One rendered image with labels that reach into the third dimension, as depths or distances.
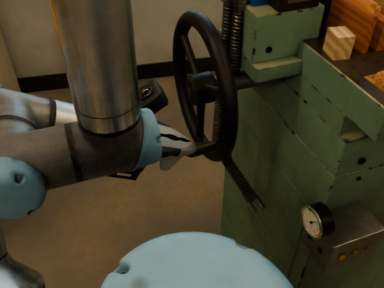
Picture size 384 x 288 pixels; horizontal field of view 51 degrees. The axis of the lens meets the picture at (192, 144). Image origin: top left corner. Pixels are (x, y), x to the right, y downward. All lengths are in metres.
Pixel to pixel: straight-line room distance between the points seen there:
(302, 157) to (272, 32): 0.27
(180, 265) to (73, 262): 1.31
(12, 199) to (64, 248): 1.09
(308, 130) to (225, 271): 0.60
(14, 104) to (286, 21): 0.46
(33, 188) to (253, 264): 0.30
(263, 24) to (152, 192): 1.09
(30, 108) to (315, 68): 0.47
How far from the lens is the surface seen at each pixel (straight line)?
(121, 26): 0.40
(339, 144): 0.74
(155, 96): 0.59
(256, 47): 0.74
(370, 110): 0.67
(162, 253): 0.24
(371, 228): 0.85
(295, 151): 0.88
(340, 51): 0.73
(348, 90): 0.70
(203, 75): 0.77
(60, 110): 0.60
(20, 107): 0.57
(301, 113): 0.82
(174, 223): 1.57
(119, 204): 1.66
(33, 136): 0.51
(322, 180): 0.82
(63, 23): 0.40
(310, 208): 0.76
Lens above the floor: 1.24
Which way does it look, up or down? 41 degrees down
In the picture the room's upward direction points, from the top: straight up
